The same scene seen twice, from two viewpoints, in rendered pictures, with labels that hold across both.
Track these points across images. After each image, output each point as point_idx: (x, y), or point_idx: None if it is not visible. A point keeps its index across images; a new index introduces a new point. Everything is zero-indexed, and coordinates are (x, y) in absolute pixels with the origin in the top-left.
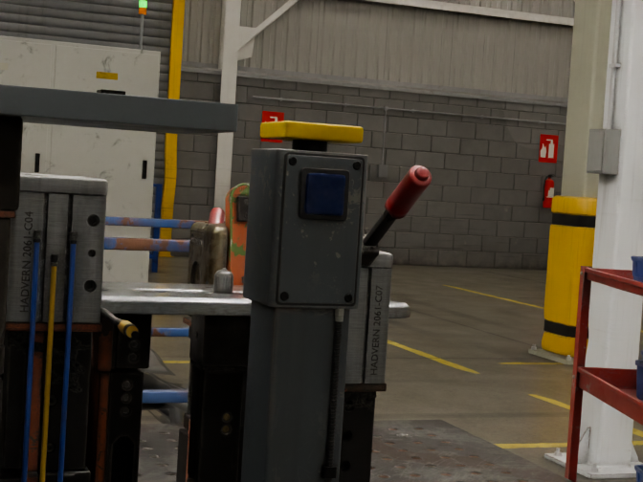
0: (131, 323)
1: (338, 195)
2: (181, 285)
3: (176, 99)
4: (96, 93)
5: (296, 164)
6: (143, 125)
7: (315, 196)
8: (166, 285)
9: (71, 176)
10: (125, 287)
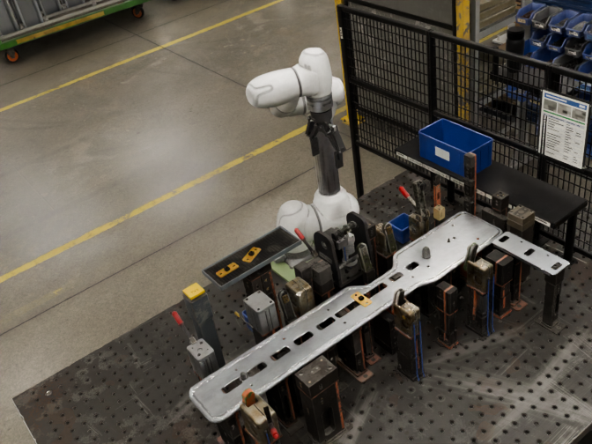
0: (234, 311)
1: None
2: (260, 382)
3: (210, 264)
4: (222, 258)
5: None
6: None
7: None
8: (263, 379)
9: (252, 299)
10: (270, 366)
